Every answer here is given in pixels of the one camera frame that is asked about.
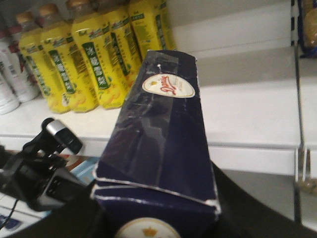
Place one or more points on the dark blue cookie box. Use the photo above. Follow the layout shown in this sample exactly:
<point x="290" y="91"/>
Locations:
<point x="155" y="178"/>

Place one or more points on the white yogurt bottle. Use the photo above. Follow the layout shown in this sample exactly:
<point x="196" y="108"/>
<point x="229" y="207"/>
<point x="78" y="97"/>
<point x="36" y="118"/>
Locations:
<point x="14" y="69"/>

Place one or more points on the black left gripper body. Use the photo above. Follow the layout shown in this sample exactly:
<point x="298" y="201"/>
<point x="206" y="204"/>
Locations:
<point x="43" y="183"/>

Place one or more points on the yellow pear drink bottle three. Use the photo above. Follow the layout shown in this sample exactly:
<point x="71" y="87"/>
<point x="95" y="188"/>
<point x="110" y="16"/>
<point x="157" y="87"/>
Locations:
<point x="92" y="35"/>

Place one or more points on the yellow pear drink bottle one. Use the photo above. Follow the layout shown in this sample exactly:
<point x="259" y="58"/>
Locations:
<point x="44" y="71"/>

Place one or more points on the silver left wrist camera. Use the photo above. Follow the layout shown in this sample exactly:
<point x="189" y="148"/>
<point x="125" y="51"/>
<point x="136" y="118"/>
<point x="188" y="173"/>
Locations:
<point x="54" y="137"/>

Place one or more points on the upper white shelf board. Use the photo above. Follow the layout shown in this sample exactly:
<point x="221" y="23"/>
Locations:
<point x="250" y="108"/>

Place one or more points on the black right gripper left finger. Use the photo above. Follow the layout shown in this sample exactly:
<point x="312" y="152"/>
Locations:
<point x="80" y="218"/>

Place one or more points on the yellow pear drink bottle four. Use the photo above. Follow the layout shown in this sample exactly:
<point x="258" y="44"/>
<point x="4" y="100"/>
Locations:
<point x="151" y="24"/>

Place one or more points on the right upper shelf board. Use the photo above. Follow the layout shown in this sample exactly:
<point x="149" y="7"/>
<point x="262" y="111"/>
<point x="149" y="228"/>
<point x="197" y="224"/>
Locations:
<point x="308" y="95"/>

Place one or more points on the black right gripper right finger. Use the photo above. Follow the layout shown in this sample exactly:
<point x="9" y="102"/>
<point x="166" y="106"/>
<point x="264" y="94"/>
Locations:
<point x="245" y="217"/>

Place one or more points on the light blue shopping basket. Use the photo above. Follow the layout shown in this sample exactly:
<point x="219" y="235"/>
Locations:
<point x="84" y="171"/>

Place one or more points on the yellow pear drink bottle two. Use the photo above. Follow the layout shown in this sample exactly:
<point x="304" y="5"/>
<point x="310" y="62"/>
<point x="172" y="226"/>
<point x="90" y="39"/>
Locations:
<point x="58" y="42"/>

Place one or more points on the blue cracker bag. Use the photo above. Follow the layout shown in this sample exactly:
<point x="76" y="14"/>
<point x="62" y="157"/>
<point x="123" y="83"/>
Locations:
<point x="307" y="27"/>

